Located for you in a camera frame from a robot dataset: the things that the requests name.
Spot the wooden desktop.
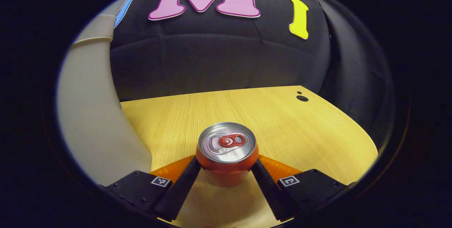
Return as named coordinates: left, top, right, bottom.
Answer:
left=120, top=85, right=379, bottom=228

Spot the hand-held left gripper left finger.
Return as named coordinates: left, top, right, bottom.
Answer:
left=101, top=155, right=202, bottom=222

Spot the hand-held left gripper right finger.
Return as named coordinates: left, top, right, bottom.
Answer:
left=251, top=155, right=349, bottom=222

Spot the black backdrop cloth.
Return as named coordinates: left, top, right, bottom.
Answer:
left=109, top=0, right=396, bottom=151

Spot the red pop can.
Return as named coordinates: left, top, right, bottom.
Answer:
left=195, top=122, right=260, bottom=188

